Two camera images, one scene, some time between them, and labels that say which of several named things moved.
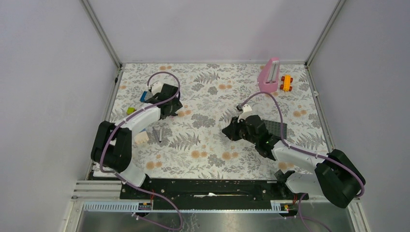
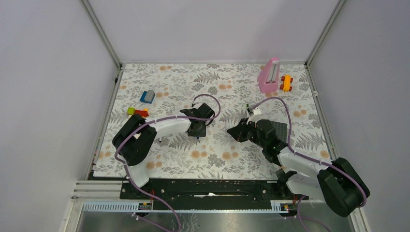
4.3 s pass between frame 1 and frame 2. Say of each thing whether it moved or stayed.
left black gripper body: moved
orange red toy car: stayed
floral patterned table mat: stayed
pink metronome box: stayed
